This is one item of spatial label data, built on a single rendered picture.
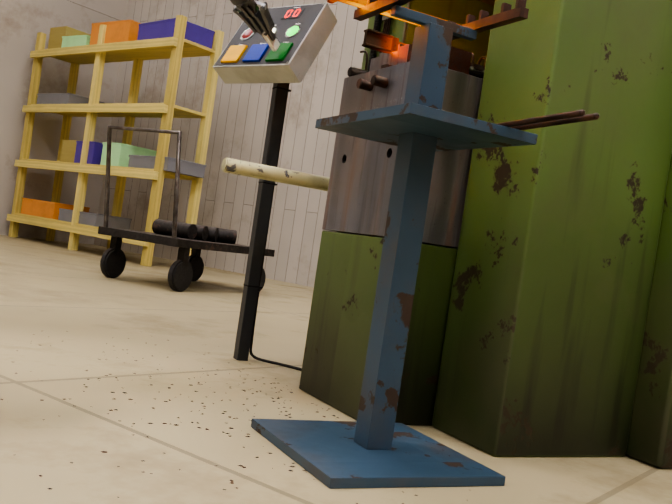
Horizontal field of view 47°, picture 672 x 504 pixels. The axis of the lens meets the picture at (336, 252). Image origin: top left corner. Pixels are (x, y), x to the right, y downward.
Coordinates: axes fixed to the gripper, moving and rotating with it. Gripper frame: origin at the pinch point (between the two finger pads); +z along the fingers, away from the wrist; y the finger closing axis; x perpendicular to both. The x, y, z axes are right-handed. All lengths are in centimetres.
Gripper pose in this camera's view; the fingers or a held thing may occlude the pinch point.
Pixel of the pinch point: (271, 39)
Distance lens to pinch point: 250.8
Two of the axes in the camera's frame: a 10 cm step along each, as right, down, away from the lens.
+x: 4.2, -8.2, 3.9
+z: 4.4, 5.6, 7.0
